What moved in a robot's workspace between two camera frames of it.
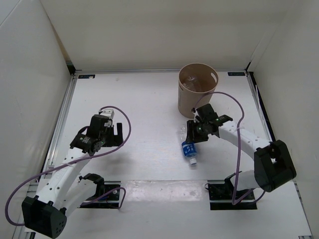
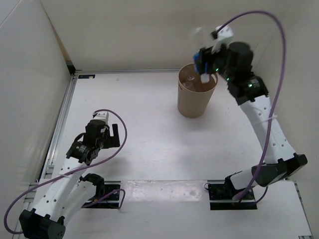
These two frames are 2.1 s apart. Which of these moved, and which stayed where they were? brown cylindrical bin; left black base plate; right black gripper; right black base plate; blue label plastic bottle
Moved: blue label plastic bottle; right black gripper
Stayed: right black base plate; brown cylindrical bin; left black base plate
